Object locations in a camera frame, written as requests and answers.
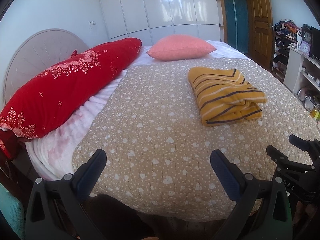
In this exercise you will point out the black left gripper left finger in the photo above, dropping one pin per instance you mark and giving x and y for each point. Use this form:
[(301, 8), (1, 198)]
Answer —
[(55, 209)]

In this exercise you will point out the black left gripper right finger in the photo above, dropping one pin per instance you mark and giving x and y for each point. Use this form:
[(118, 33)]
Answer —
[(262, 209)]

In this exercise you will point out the yellow striped knit sweater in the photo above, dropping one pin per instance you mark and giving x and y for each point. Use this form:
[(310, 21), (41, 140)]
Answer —
[(225, 96)]

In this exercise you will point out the shoe rack with clothes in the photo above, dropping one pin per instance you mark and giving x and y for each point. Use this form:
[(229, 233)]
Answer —
[(285, 39)]

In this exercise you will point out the white pink fleece blanket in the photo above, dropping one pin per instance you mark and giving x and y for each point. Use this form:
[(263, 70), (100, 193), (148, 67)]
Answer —
[(51, 155)]

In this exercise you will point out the white shelf unit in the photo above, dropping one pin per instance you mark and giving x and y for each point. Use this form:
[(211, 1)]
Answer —
[(302, 79)]

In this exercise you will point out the beige spotted quilt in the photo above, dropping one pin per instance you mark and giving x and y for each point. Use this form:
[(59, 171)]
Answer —
[(158, 150)]

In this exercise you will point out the small table clock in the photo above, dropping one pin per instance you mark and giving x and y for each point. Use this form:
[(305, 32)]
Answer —
[(305, 46)]

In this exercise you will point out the long red pillow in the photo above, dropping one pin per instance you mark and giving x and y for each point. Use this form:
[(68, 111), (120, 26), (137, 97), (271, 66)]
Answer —
[(46, 101)]

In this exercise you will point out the black television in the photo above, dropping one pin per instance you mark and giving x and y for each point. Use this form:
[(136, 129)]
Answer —
[(315, 43)]

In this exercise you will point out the brown wooden door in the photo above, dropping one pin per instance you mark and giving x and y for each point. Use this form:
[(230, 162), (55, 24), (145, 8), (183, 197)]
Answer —
[(260, 32)]

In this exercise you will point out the round white headboard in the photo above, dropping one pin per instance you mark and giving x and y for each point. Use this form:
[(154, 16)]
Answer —
[(36, 54)]

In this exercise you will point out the pink cushion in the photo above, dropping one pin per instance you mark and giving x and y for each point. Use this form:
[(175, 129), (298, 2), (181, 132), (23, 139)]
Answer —
[(180, 47)]

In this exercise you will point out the white glossy wardrobe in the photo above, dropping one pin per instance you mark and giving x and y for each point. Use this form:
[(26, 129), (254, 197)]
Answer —
[(151, 20)]

